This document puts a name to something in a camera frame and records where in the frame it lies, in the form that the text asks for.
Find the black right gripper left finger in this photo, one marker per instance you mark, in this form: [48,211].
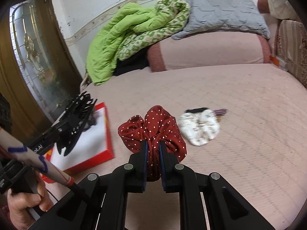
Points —
[108,198]

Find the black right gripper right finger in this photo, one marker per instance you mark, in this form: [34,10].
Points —
[207,201]

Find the white cherry print scrunchie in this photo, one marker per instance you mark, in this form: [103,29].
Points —
[199,128]

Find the red polka dot scrunchie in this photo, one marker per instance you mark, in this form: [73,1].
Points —
[157,126]

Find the black plastic hair claw clip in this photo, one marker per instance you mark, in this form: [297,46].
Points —
[78,117]

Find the person's left hand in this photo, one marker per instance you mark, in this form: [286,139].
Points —
[18,203]

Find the white pole with blue marks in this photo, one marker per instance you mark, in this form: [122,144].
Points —
[15,149]

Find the red rimmed white tray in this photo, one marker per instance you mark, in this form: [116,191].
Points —
[93,148]

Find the pink quilted bed cover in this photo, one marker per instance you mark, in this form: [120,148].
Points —
[246,122]

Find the wooden glass panel door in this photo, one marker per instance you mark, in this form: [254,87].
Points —
[38,75]

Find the orange white small packet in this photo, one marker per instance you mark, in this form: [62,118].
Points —
[279,62]

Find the pink bolster pillow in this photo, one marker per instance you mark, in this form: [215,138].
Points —
[208,49]

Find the green quilted blanket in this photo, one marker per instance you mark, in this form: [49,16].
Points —
[132,29]

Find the striped floral cushion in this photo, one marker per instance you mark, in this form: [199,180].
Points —
[291,47]

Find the grey quilted pillow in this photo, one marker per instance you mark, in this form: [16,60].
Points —
[224,15]

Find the white patterned cloth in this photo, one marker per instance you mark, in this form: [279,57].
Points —
[282,9]

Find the pink headboard bolster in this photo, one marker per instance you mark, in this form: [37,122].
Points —
[263,6]

